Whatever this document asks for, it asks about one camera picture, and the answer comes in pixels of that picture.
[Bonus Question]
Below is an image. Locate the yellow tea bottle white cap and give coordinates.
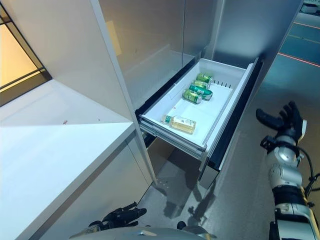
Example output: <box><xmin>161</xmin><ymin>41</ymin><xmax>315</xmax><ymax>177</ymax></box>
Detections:
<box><xmin>161</xmin><ymin>114</ymin><xmax>197</xmax><ymax>135</ymax></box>

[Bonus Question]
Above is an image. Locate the stainless steel fridge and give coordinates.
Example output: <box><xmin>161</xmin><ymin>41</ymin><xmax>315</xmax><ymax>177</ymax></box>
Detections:
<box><xmin>98</xmin><ymin>0</ymin><xmax>305</xmax><ymax>191</ymax></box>

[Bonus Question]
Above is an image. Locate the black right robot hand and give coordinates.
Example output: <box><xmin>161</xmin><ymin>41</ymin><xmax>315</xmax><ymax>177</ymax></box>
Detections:
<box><xmin>256</xmin><ymin>100</ymin><xmax>308</xmax><ymax>146</ymax></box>

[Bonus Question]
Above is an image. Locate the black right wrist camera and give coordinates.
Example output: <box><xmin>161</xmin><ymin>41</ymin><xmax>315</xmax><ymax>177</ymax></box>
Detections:
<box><xmin>259</xmin><ymin>136</ymin><xmax>276</xmax><ymax>151</ymax></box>

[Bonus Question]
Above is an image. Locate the white counter cabinet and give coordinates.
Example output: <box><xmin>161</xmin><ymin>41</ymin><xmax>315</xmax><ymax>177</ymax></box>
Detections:
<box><xmin>14</xmin><ymin>136</ymin><xmax>153</xmax><ymax>240</ymax></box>

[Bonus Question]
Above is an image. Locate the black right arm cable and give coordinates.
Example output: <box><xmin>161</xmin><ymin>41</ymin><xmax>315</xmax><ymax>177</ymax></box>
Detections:
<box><xmin>297</xmin><ymin>147</ymin><xmax>316</xmax><ymax>201</ymax></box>

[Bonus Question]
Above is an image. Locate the light green drink can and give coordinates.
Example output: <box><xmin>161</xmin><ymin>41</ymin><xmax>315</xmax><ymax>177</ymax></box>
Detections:
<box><xmin>182</xmin><ymin>89</ymin><xmax>203</xmax><ymax>105</ymax></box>
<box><xmin>195</xmin><ymin>72</ymin><xmax>215</xmax><ymax>84</ymax></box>
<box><xmin>191</xmin><ymin>79</ymin><xmax>212</xmax><ymax>90</ymax></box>

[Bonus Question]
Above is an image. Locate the dark green drink can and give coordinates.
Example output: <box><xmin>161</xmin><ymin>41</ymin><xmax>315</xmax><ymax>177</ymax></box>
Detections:
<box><xmin>187</xmin><ymin>84</ymin><xmax>214</xmax><ymax>101</ymax></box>

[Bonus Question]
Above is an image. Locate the grey robot torso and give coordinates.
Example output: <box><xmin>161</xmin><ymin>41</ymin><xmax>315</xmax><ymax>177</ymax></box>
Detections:
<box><xmin>68</xmin><ymin>224</ymin><xmax>218</xmax><ymax>240</ymax></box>

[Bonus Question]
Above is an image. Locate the white fridge drawer steel front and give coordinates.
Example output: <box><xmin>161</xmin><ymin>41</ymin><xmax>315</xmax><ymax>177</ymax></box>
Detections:
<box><xmin>135</xmin><ymin>57</ymin><xmax>264</xmax><ymax>191</ymax></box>

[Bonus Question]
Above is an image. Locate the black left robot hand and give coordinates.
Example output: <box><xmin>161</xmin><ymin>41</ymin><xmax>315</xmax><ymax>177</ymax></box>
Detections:
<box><xmin>101</xmin><ymin>201</ymin><xmax>148</xmax><ymax>228</ymax></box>

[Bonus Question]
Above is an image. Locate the black framed lit window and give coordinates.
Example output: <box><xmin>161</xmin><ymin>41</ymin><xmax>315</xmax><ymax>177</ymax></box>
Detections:
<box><xmin>0</xmin><ymin>0</ymin><xmax>53</xmax><ymax>107</ymax></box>

